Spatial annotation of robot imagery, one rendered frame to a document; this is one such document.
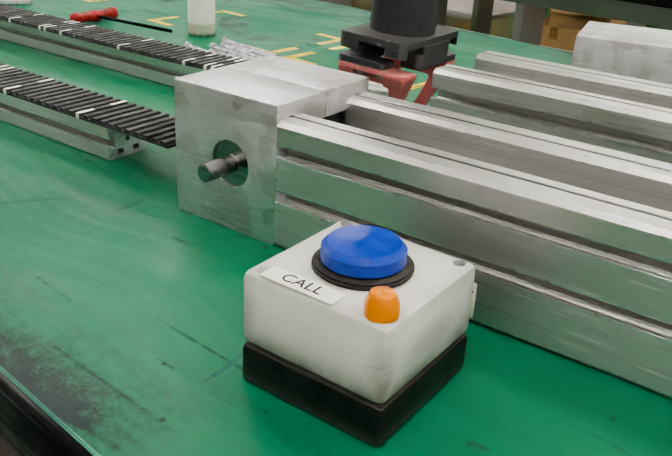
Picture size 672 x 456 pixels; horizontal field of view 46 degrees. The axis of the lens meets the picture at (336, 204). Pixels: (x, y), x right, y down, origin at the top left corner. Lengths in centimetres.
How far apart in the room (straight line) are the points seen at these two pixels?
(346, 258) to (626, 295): 14
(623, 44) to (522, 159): 31
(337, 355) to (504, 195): 13
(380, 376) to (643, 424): 13
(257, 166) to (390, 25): 23
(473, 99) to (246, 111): 21
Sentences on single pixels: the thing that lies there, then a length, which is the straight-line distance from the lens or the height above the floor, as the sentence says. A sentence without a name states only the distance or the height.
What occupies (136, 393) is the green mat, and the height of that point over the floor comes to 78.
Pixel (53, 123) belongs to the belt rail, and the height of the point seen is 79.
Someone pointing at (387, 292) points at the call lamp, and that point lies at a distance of 33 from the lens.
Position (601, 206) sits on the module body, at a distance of 41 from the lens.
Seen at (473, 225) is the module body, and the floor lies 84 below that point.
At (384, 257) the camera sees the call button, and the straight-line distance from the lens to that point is 35.
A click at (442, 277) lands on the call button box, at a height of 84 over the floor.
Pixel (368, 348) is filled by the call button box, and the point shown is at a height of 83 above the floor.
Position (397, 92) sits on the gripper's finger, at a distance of 67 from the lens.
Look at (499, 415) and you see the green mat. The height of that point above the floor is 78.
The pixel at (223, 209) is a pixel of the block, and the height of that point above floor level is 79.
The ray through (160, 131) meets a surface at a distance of 63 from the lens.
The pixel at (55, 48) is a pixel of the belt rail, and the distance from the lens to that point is 103.
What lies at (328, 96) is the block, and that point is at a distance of 53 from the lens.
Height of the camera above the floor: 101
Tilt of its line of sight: 23 degrees down
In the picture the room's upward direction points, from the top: 3 degrees clockwise
